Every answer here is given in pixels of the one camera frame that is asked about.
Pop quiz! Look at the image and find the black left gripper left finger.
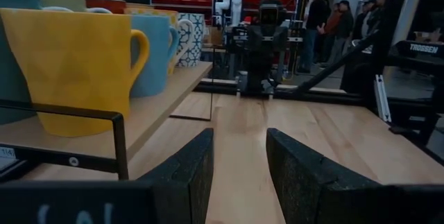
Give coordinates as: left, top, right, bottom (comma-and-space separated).
0, 128, 215, 224

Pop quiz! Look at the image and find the white label sticker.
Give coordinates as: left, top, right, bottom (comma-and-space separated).
0, 146, 17, 160

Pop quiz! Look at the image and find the aluminium rail bracket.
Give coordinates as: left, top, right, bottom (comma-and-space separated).
373, 74, 393, 123

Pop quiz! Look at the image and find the black metal shelf leg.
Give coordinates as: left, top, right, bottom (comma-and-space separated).
0, 98, 130, 182
169, 45, 215, 122

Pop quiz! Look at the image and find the wooden shelf board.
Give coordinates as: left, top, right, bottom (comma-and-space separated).
0, 60, 213, 183

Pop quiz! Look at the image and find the yellow faceted mug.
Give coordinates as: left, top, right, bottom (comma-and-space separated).
0, 8, 151, 138

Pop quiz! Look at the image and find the metal storage rack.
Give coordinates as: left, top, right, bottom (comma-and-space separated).
148, 0, 302, 26

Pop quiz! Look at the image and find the cardboard box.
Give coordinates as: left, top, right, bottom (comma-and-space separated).
207, 26, 225, 46

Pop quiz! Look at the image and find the black table edge clamp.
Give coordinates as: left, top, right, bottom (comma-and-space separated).
388, 125, 419, 137

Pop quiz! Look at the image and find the white mug blue pattern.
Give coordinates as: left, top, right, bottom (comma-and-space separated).
176, 12, 207, 68

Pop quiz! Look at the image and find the black bar Trossen lettering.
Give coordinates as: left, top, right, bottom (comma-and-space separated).
395, 40, 444, 59

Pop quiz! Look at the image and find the person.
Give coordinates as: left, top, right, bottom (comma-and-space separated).
327, 0, 355, 66
353, 0, 378, 41
321, 1, 343, 66
297, 0, 329, 75
367, 0, 388, 33

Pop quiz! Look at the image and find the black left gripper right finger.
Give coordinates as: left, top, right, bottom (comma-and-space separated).
266, 128, 444, 224

